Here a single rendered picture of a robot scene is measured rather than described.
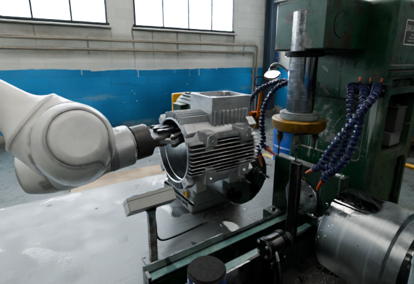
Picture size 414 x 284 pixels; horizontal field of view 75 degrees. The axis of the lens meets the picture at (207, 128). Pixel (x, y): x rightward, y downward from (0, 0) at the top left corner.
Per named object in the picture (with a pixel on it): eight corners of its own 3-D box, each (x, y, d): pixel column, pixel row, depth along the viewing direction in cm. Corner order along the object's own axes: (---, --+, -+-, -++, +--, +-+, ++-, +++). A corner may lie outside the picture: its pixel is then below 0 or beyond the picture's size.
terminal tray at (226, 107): (225, 114, 79) (226, 90, 77) (249, 122, 70) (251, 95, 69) (189, 119, 72) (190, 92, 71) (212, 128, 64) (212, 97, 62)
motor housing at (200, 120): (215, 159, 86) (217, 100, 81) (257, 182, 71) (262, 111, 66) (156, 172, 75) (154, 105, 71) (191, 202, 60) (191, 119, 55)
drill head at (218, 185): (223, 172, 152) (224, 129, 146) (271, 199, 122) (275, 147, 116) (184, 183, 139) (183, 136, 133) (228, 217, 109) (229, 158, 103)
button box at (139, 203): (170, 203, 102) (166, 190, 104) (177, 198, 96) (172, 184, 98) (125, 217, 93) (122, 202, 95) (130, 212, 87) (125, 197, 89)
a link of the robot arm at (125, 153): (95, 126, 59) (122, 120, 62) (104, 164, 62) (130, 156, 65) (106, 135, 52) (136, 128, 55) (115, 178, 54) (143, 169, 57)
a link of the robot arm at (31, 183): (108, 177, 61) (119, 173, 49) (28, 204, 53) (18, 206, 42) (95, 132, 61) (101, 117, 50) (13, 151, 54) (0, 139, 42)
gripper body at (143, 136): (135, 132, 55) (175, 121, 59) (122, 124, 62) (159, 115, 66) (141, 166, 57) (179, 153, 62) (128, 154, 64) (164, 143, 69)
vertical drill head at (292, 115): (292, 146, 109) (302, 18, 98) (333, 159, 95) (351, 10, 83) (259, 154, 100) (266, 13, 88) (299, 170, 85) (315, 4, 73)
